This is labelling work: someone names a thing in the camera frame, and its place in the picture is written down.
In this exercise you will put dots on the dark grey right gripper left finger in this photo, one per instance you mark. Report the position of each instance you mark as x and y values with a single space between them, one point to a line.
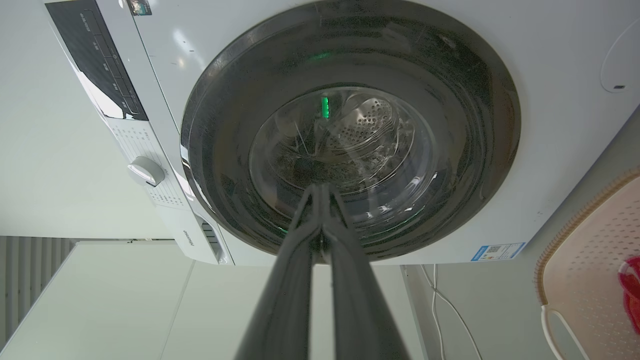
280 300

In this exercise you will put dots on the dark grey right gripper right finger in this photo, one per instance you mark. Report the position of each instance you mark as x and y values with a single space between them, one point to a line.
360 305

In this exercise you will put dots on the beige perforated laundry basket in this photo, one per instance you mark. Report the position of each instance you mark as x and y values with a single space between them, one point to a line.
590 280

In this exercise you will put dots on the blue energy label sticker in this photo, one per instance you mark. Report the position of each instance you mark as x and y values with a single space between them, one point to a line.
497 251

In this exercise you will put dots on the white cabinet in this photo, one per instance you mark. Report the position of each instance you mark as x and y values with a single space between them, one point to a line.
125 305

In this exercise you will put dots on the round dark washing machine door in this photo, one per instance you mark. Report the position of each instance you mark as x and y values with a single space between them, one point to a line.
350 125

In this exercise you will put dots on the white washing machine dial knob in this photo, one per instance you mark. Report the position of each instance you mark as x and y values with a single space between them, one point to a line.
146 171

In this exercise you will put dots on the white ribbed radiator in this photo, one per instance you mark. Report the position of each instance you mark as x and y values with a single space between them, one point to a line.
30 270

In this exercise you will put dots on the red garment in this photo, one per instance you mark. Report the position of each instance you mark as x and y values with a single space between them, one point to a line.
631 292

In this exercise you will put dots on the white front-load washing machine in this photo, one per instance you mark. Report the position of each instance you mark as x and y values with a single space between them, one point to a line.
550 100

